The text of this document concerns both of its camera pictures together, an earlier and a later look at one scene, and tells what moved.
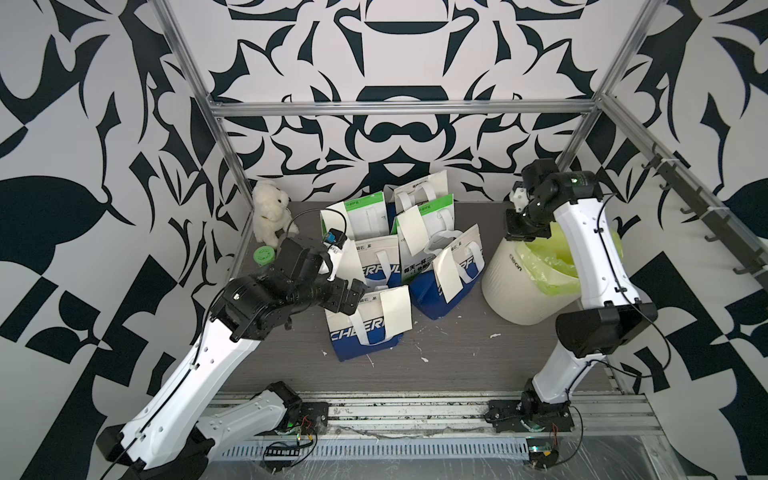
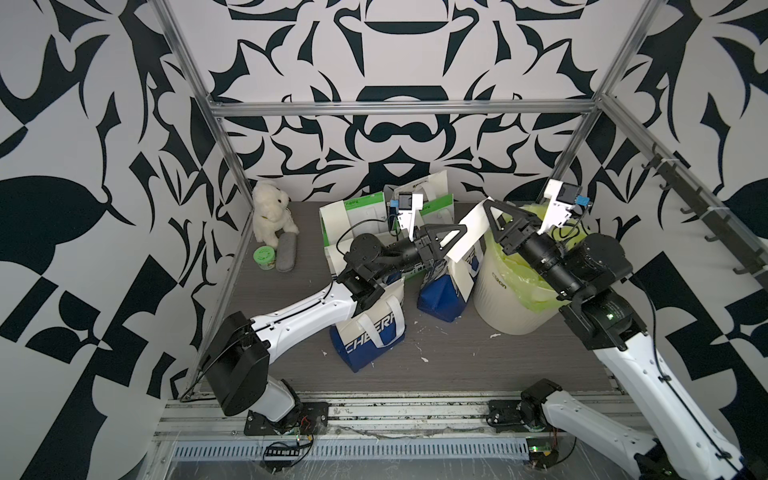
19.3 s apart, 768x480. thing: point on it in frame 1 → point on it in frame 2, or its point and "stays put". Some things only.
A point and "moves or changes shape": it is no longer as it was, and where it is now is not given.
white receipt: (336, 217) stays put
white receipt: (447, 275) → (477, 223)
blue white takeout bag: (425, 295) moves or changes shape
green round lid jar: (264, 255) stays put
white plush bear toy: (270, 213) stays put
